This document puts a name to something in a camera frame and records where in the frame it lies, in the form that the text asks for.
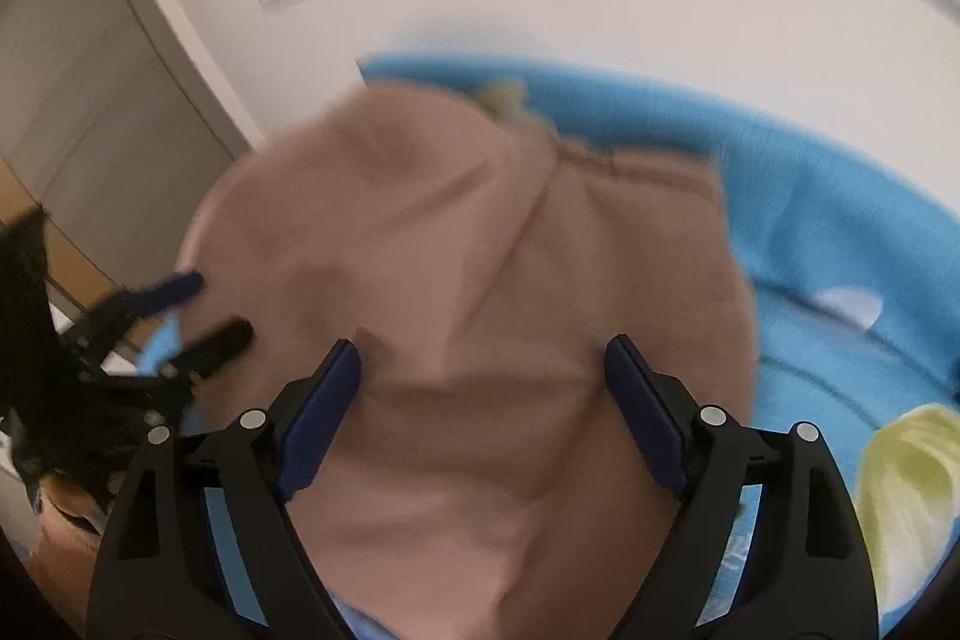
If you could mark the pale yellow garment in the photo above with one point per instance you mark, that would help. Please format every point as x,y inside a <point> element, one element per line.
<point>911,490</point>

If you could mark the pink zip jacket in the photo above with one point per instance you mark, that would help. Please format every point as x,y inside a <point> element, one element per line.
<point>465,280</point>

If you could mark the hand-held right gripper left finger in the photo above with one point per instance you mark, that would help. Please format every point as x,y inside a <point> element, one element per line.
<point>322,415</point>

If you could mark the grey door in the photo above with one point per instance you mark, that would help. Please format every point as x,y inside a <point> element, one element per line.
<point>90,85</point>

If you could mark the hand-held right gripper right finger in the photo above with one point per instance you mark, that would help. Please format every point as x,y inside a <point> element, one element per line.
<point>645,415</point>

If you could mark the person's left forearm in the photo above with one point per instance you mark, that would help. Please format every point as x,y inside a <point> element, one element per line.
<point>71,535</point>

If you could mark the blue map print blanket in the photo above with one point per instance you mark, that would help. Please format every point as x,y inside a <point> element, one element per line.
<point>825,220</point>

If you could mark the brown wooden board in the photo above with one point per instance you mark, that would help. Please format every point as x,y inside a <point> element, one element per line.
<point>45,250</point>

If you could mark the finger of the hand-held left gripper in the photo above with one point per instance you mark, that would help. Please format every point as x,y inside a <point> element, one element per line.
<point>169,289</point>
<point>221,340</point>

